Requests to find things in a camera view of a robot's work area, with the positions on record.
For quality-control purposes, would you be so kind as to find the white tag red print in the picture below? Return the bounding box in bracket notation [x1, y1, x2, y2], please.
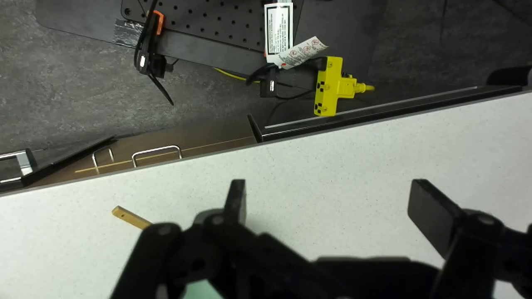
[277, 35, 330, 72]

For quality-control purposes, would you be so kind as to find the yellow cable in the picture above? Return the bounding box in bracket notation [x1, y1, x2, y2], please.
[215, 67, 250, 85]

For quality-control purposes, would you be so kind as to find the black clamp orange tip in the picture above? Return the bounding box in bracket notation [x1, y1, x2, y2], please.
[134, 7, 177, 107]

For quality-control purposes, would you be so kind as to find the white label tag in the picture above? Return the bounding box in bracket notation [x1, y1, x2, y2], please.
[263, 0, 297, 64]

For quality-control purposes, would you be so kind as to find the yellow clamp bracket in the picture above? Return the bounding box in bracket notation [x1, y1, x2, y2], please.
[313, 55, 376, 119]

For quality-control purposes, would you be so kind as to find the wooden spoon yellow head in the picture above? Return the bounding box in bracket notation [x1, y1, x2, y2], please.
[110, 205, 154, 232]

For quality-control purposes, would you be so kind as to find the black stove silver trim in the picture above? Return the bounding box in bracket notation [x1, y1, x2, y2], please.
[0, 135, 119, 193]

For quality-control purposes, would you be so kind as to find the wooden lower cabinet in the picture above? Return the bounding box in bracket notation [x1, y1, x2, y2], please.
[32, 119, 263, 188]

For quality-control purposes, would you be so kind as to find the short silver cabinet handle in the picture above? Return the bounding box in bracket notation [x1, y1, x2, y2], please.
[91, 148, 117, 175]

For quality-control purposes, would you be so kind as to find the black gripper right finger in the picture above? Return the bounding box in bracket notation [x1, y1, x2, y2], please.
[408, 178, 532, 299]

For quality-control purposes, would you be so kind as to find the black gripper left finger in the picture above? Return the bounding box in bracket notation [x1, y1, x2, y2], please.
[110, 178, 318, 299]

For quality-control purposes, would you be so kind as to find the black floor cable bundle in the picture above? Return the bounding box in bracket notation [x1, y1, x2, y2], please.
[247, 64, 320, 104]

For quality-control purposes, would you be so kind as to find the long silver cabinet handle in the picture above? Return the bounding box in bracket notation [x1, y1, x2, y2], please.
[130, 143, 185, 170]

